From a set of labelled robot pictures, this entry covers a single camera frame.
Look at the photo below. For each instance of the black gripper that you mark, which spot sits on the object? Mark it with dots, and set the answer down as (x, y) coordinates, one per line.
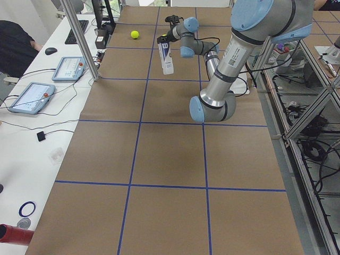
(168, 36)

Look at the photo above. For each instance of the clear tennis ball can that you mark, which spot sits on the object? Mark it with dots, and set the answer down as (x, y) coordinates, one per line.
(165, 55)

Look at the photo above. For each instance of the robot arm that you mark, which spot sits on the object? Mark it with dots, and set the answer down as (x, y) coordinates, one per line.
(252, 23)

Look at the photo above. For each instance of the yellow Wilson tennis ball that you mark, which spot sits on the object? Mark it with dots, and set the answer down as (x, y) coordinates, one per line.
(134, 34)

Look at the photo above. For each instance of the black box with label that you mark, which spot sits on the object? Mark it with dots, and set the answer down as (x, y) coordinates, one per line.
(101, 39)

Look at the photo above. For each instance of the black monitor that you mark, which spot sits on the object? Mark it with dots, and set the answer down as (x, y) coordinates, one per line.
(98, 8)

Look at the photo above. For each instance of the far teach pendant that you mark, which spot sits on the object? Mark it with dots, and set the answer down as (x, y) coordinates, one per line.
(69, 69)

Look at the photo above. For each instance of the teach pendant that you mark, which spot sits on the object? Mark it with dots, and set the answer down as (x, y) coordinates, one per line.
(69, 69)
(33, 99)

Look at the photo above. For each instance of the black computer mouse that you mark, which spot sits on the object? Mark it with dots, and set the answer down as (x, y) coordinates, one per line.
(50, 50)

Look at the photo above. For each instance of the near teach pendant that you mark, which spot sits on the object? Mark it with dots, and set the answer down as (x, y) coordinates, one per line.
(33, 99)

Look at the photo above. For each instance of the person in black shirt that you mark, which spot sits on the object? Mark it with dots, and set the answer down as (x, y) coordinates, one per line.
(18, 49)

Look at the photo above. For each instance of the small black square pad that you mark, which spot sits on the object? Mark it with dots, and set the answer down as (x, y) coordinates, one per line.
(41, 136)

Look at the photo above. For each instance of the red cylinder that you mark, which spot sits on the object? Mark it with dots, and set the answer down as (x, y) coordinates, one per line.
(15, 235)

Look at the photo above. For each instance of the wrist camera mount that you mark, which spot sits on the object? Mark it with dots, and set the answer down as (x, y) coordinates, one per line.
(173, 19)

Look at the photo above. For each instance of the aluminium frame post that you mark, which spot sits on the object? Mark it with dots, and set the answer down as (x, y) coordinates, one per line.
(79, 34)

